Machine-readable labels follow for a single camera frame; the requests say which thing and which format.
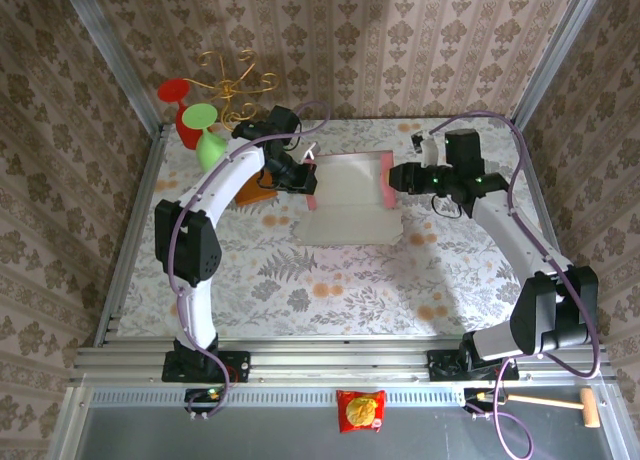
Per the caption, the green plastic wine glass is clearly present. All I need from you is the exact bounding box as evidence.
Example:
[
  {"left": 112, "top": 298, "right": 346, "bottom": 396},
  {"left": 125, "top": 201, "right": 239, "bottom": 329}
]
[{"left": 180, "top": 103, "right": 231, "bottom": 172}]

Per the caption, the floral tablecloth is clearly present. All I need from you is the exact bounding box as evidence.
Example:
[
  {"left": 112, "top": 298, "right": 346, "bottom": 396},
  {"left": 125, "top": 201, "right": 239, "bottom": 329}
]
[{"left": 119, "top": 118, "right": 576, "bottom": 339}]

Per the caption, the red plastic wine glass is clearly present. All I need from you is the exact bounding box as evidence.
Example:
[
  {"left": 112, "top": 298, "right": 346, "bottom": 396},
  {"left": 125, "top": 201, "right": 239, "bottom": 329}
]
[{"left": 157, "top": 78, "right": 206, "bottom": 151}]

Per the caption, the small black controller board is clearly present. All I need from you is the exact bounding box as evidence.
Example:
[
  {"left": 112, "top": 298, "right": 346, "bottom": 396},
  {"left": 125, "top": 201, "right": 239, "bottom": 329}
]
[
  {"left": 184, "top": 387, "right": 232, "bottom": 422},
  {"left": 463, "top": 387, "right": 509, "bottom": 421}
]

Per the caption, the red snack packet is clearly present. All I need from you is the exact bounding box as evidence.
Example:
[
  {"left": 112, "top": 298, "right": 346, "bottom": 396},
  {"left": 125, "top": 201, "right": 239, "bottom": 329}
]
[{"left": 335, "top": 388, "right": 387, "bottom": 434}]

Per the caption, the wooden mallet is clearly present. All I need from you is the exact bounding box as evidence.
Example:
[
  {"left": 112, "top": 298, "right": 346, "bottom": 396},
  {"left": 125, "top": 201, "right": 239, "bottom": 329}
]
[{"left": 505, "top": 387, "right": 601, "bottom": 429}]

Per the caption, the gold wire stand orange base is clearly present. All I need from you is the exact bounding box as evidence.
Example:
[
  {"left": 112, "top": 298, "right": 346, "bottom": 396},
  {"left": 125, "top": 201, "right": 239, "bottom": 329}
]
[{"left": 198, "top": 49, "right": 279, "bottom": 207}]

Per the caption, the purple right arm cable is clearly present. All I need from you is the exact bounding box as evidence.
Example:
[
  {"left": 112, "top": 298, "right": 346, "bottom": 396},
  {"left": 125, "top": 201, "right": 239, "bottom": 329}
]
[{"left": 429, "top": 110, "right": 601, "bottom": 460}]

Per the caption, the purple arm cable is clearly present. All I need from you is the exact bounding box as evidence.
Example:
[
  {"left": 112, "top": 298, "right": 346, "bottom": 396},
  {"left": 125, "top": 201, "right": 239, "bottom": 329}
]
[
  {"left": 429, "top": 110, "right": 601, "bottom": 460},
  {"left": 168, "top": 100, "right": 333, "bottom": 422}
]

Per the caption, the aluminium table side rail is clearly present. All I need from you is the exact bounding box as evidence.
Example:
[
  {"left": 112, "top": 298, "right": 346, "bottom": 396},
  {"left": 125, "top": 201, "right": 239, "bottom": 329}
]
[
  {"left": 93, "top": 125, "right": 167, "bottom": 347},
  {"left": 508, "top": 117, "right": 590, "bottom": 344}
]

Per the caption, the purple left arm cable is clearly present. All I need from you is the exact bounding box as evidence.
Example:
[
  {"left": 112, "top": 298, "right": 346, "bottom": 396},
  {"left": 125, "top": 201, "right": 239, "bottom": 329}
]
[{"left": 168, "top": 100, "right": 333, "bottom": 422}]

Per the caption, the aluminium frame post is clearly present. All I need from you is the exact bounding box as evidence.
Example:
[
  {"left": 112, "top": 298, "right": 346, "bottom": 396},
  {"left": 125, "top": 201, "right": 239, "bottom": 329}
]
[
  {"left": 54, "top": 0, "right": 166, "bottom": 136},
  {"left": 512, "top": 0, "right": 601, "bottom": 126}
]

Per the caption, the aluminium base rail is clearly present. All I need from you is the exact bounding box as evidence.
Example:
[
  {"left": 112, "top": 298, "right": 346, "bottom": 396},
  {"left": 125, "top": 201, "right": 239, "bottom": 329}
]
[{"left": 69, "top": 335, "right": 616, "bottom": 387}]

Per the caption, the grey slotted cable duct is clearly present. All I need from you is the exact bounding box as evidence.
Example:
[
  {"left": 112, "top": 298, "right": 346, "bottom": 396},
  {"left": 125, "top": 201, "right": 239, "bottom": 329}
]
[{"left": 89, "top": 385, "right": 501, "bottom": 407}]

